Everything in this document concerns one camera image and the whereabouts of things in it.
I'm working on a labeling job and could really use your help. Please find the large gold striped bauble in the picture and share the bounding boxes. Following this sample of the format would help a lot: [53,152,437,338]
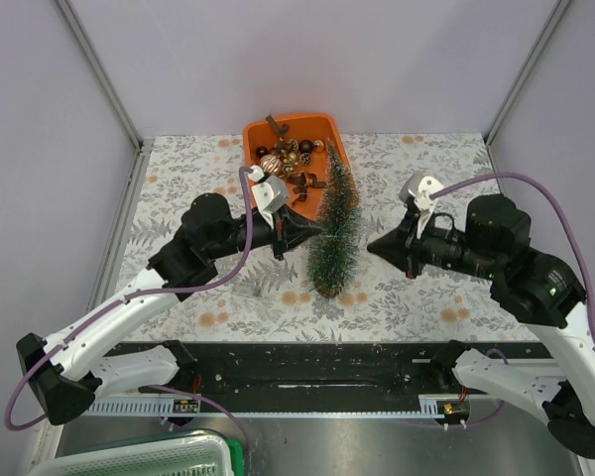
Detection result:
[259,154,284,177]

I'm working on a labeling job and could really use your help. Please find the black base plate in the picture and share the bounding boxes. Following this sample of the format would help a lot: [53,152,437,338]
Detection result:
[98,338,556,415]

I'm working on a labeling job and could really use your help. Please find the white plastic basket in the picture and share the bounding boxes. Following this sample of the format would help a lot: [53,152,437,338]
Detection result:
[30,431,233,476]

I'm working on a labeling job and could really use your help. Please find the dark brown bauble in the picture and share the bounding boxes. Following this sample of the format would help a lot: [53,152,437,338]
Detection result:
[298,140,313,153]

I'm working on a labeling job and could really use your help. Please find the clear led battery box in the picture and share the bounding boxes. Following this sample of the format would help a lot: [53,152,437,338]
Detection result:
[233,283,262,298]

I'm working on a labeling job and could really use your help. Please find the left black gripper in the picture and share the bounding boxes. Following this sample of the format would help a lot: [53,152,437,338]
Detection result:
[207,203,324,260]

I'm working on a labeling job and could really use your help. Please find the small green christmas tree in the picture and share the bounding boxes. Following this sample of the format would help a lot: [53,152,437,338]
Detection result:
[306,140,361,299]

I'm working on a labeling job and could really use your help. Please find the purple cable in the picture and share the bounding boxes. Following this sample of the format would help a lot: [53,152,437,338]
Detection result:
[391,171,595,429]
[3,165,259,451]

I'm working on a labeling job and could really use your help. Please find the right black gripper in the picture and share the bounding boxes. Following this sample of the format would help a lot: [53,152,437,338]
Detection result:
[366,204,500,279]

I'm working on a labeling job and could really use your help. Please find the floral patterned table mat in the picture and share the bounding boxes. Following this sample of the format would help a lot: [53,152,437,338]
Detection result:
[118,133,531,342]

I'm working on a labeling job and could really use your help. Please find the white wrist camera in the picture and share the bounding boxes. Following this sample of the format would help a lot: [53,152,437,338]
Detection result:
[248,165,289,226]
[399,173,445,239]

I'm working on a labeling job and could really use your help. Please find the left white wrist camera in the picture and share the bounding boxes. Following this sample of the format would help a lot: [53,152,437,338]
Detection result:
[248,165,289,226]

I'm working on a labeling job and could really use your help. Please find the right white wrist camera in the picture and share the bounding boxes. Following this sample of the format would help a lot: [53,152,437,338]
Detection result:
[399,173,445,239]

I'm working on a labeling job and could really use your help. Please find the white slotted cable duct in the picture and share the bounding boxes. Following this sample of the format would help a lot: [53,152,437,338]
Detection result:
[88,395,449,418]

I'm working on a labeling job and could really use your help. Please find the orange plastic bin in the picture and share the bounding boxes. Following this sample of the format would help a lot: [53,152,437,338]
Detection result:
[243,112,349,219]

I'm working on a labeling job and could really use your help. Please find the brown ribbon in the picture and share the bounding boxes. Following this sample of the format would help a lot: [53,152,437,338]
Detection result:
[265,115,290,138]

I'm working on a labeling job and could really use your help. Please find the brown ribbon bow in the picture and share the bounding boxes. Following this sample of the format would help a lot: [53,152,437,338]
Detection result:
[288,172,327,205]

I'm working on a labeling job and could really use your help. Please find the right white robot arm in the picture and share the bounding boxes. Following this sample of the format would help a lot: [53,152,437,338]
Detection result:
[367,194,595,459]

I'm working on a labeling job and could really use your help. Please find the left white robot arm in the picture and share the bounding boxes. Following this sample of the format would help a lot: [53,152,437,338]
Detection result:
[16,193,323,425]

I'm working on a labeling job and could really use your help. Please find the frosted pine cone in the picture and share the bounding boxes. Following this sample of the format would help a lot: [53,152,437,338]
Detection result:
[300,153,311,166]

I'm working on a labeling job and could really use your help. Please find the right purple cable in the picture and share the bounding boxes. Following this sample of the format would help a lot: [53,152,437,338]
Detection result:
[391,171,595,429]

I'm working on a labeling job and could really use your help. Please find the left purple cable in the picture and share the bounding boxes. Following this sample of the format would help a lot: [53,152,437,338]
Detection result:
[3,165,259,451]

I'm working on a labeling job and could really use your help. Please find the green plastic basket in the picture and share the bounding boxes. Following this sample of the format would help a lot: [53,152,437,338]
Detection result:
[226,438,245,476]

